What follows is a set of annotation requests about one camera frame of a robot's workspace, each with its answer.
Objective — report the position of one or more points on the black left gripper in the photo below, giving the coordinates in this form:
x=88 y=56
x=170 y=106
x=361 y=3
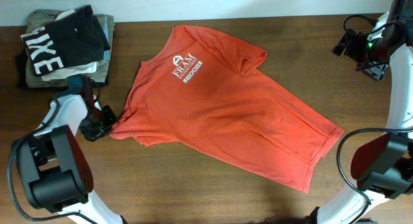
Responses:
x=93 y=134

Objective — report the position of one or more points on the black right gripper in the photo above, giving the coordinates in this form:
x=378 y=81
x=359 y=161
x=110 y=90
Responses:
x=357 y=40

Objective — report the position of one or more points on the orange FRAM t-shirt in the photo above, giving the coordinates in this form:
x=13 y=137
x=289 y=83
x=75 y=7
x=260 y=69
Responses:
x=205 y=90

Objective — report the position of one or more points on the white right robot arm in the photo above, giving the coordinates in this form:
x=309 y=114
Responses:
x=381 y=169

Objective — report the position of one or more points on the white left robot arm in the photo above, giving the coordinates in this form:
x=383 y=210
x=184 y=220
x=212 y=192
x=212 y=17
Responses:
x=52 y=168

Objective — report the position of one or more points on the light blue folded garment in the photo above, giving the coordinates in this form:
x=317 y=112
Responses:
x=106 y=40

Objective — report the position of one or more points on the black shirt white lettering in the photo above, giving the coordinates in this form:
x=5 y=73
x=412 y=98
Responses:
x=74 y=40

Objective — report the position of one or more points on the olive grey folded garment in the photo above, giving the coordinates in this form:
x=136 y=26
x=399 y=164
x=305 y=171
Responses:
x=41 y=17

